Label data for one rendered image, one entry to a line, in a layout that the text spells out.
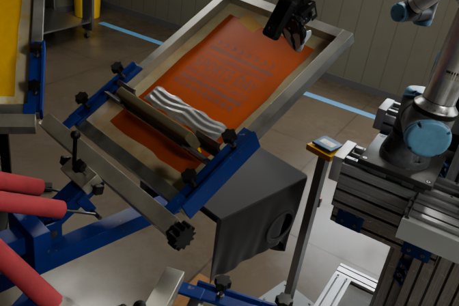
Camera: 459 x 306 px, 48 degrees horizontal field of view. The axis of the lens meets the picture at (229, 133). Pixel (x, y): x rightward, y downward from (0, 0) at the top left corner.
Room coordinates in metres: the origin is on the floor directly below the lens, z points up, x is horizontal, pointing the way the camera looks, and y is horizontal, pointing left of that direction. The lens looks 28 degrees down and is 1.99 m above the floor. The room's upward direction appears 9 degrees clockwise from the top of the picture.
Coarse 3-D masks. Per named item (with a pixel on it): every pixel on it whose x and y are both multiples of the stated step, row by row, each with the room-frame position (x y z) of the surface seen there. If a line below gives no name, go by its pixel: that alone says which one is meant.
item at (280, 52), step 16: (256, 48) 1.70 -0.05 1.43; (272, 48) 1.69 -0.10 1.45; (288, 48) 1.67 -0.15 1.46; (304, 48) 1.65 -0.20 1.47; (288, 64) 1.60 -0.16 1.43; (272, 80) 1.55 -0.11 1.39; (256, 96) 1.50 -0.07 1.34; (208, 112) 1.47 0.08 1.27; (224, 112) 1.46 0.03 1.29; (240, 112) 1.45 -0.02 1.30; (160, 144) 1.39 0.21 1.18; (176, 160) 1.32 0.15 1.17; (192, 160) 1.31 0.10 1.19
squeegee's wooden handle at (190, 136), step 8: (120, 88) 1.51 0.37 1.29; (120, 96) 1.49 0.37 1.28; (128, 96) 1.47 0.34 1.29; (136, 96) 1.46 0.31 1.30; (128, 104) 1.48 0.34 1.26; (136, 104) 1.43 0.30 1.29; (144, 104) 1.42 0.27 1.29; (144, 112) 1.40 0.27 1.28; (152, 112) 1.39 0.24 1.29; (160, 112) 1.38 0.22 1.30; (152, 120) 1.40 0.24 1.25; (160, 120) 1.35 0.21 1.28; (168, 120) 1.34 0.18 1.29; (168, 128) 1.32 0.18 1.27; (176, 128) 1.31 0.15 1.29; (184, 128) 1.30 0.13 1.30; (176, 136) 1.32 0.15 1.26; (184, 136) 1.27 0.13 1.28; (192, 136) 1.29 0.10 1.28; (192, 144) 1.29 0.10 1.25; (200, 144) 1.32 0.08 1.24
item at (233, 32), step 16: (224, 32) 1.82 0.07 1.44; (240, 32) 1.80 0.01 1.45; (256, 32) 1.78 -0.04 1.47; (192, 48) 1.78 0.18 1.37; (176, 64) 1.72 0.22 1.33; (160, 80) 1.66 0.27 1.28; (144, 96) 1.60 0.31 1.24; (192, 96) 1.55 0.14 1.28; (128, 112) 1.55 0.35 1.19; (128, 128) 1.48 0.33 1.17; (144, 128) 1.46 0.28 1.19; (144, 144) 1.40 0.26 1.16
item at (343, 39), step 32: (224, 0) 1.95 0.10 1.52; (256, 0) 1.89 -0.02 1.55; (192, 32) 1.84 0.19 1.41; (320, 32) 1.67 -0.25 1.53; (160, 64) 1.73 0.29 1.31; (320, 64) 1.52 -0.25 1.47; (288, 96) 1.43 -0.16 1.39; (96, 128) 1.46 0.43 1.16; (256, 128) 1.33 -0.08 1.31; (128, 160) 1.31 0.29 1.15; (160, 192) 1.19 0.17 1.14
